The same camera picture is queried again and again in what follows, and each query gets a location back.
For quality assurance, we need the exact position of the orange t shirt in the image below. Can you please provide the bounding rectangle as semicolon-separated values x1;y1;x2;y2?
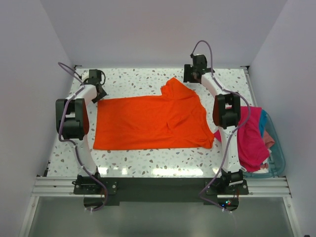
93;78;214;151

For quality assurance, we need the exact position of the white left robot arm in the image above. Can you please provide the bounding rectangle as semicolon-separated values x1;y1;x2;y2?
55;69;107;194

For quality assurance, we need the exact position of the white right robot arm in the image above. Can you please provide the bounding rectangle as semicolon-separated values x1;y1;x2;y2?
184;53;243;194

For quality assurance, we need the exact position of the blue t shirt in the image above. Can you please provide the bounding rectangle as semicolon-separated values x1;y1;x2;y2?
259;109;267;137

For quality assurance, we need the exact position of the pink t shirt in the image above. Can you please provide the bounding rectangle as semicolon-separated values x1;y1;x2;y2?
214;106;270;172

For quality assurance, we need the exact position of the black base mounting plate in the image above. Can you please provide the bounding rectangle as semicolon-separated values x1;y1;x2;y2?
72;176;249;211

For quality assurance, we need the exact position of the salmon t shirt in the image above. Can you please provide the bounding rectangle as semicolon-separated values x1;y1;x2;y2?
263;130;275;149

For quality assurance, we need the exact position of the clear blue plastic bin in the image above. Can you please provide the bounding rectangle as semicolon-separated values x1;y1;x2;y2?
243;113;286;179

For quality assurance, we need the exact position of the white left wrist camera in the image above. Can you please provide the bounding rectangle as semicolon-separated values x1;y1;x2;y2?
81;71;89;81

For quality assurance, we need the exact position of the aluminium frame rail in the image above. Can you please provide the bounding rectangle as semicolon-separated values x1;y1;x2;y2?
32;177;291;198

